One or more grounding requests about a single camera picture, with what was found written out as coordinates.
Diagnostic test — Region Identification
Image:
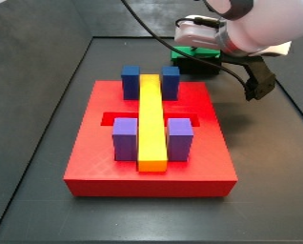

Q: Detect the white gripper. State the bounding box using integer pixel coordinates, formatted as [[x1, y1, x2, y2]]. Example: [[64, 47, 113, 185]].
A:
[[174, 15, 290, 57]]

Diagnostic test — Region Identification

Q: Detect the green bridge-shaped block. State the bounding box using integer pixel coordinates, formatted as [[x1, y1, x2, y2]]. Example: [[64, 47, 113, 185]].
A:
[[174, 46, 220, 58]]

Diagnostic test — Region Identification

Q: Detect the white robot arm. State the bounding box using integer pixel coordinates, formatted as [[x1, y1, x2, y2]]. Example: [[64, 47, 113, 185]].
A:
[[174, 0, 303, 57]]

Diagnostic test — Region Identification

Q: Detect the black angle fixture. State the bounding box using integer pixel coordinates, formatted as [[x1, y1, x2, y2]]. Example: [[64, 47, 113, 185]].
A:
[[172, 57, 220, 75]]

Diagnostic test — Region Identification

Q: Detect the red base board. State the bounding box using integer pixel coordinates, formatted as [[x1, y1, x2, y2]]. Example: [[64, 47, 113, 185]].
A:
[[64, 81, 237, 197]]

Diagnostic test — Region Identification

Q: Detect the blue block left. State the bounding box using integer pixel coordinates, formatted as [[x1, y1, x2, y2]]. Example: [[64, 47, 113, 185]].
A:
[[161, 66, 178, 101]]

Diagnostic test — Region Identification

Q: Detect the blue block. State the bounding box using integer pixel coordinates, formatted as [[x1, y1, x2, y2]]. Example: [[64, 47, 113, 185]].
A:
[[161, 66, 178, 101], [121, 66, 140, 100]]

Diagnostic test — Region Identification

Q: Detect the blue block right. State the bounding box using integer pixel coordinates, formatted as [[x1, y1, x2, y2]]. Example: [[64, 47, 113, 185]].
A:
[[121, 66, 140, 100]]

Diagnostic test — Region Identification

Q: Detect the purple block left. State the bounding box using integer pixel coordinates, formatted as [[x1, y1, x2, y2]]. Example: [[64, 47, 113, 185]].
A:
[[166, 118, 193, 162]]

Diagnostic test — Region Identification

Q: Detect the purple block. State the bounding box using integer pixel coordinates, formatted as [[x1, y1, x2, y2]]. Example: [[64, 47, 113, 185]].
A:
[[112, 117, 137, 161], [166, 118, 193, 162]]

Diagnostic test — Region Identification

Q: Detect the yellow long bar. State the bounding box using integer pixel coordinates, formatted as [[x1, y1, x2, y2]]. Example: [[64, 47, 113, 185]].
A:
[[137, 74, 168, 173]]

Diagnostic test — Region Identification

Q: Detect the purple block right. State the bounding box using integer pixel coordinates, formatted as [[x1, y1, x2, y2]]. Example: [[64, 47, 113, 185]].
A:
[[112, 117, 137, 161]]

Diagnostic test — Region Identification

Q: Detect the black camera cable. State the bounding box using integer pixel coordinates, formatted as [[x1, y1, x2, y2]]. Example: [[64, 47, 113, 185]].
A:
[[120, 0, 249, 89]]

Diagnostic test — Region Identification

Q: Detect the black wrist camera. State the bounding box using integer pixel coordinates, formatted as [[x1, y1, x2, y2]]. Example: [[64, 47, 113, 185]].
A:
[[221, 54, 276, 101]]

